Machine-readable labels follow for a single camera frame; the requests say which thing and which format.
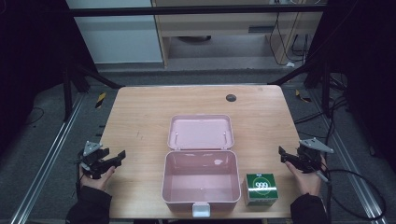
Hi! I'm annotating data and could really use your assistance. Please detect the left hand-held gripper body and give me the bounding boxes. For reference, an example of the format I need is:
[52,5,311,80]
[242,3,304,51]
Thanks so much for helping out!
[77,140,110,180]

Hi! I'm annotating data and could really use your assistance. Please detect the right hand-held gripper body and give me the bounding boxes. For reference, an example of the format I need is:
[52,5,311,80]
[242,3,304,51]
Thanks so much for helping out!
[295,137,334,175]

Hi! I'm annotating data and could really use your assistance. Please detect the green medicine box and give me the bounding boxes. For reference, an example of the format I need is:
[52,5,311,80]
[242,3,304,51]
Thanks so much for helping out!
[242,173,279,207]

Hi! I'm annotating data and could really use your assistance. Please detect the pink storage box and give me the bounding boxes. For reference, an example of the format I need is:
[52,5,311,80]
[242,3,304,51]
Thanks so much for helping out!
[161,113,243,218]

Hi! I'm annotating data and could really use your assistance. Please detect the person's left hand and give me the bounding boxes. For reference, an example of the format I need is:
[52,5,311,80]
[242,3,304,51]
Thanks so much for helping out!
[78,165,117,191]

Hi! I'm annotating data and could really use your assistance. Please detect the person's right hand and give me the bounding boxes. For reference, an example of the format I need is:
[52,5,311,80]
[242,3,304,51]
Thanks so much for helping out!
[284,154,329,197]

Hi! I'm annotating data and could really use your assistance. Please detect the yellow black tape strip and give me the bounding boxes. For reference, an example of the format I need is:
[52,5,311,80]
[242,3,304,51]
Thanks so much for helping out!
[94,91,107,109]
[294,89,312,104]

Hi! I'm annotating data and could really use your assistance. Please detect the black metal stand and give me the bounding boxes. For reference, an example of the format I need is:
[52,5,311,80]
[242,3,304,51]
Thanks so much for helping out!
[268,57,332,119]
[61,61,123,123]

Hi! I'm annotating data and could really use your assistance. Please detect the black curtain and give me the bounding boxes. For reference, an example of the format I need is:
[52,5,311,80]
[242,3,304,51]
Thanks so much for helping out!
[0,0,94,157]
[307,0,396,175]

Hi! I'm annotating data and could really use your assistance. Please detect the white cabinet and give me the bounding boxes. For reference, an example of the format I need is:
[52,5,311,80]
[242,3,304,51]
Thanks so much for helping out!
[65,0,163,65]

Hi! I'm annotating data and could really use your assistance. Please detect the light wooden desk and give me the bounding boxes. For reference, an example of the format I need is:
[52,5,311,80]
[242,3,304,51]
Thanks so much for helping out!
[150,0,325,68]

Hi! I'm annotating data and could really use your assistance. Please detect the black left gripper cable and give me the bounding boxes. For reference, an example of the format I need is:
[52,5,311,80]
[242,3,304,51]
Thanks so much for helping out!
[74,160,86,200]

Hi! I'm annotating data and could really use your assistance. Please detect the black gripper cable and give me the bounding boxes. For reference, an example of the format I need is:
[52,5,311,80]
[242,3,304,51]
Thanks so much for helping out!
[315,168,388,222]
[74,160,86,200]

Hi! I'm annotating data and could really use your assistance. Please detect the aluminium floor rail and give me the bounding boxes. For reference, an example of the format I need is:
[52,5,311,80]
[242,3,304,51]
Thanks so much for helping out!
[9,92,86,224]
[311,89,389,224]

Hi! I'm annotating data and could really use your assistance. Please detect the black floor cables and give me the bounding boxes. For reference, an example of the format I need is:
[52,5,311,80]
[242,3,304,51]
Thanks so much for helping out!
[293,73,351,140]

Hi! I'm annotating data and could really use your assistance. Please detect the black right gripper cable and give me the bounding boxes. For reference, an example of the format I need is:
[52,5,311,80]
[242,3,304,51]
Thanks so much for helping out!
[315,168,388,222]

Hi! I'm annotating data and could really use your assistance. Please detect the black cables under desk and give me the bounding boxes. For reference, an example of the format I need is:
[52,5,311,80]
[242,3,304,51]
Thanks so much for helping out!
[268,11,310,67]

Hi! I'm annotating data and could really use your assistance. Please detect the black horizontal frame bar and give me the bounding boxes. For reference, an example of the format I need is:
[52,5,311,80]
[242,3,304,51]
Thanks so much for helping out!
[66,4,327,18]

